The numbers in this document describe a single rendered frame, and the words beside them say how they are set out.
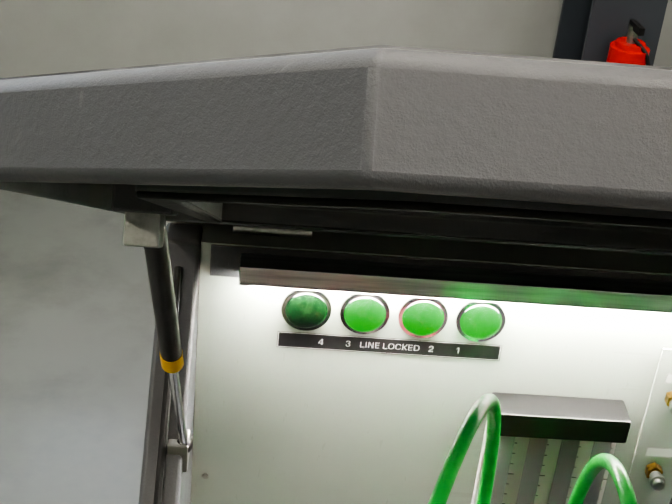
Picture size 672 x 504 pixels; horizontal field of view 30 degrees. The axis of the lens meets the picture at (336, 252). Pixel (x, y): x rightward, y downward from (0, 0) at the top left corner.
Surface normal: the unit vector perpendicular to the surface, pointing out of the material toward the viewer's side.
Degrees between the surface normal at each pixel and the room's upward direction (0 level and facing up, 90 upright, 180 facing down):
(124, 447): 0
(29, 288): 0
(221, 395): 90
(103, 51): 90
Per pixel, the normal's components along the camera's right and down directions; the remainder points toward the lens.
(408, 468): 0.02, 0.51
